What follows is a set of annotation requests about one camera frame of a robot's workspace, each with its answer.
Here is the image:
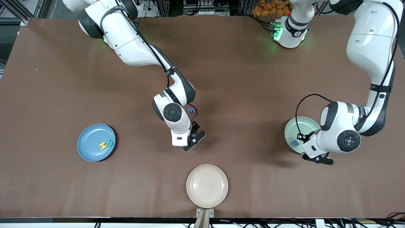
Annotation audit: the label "green plate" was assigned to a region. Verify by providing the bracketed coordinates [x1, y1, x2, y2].
[284, 117, 321, 154]

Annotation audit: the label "beige plate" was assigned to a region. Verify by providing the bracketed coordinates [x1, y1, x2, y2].
[186, 164, 229, 209]

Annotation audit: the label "blue plate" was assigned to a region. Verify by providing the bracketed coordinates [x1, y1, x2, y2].
[77, 123, 116, 162]

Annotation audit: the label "brown table mat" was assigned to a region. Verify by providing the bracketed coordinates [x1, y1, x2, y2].
[0, 15, 405, 219]

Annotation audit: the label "white control box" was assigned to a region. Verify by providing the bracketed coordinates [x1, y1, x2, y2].
[183, 0, 230, 16]

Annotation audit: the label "white power strip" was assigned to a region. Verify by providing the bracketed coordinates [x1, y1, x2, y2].
[136, 0, 159, 18]

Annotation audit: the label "orange snack bags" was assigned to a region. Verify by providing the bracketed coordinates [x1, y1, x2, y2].
[252, 0, 292, 17]

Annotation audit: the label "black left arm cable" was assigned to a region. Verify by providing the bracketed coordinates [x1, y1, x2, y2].
[296, 2, 400, 136]

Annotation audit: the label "silver camera mount bracket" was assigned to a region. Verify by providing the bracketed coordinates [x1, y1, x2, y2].
[194, 208, 214, 228]

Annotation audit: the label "aluminium frame profile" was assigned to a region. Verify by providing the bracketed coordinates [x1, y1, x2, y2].
[0, 0, 48, 26]

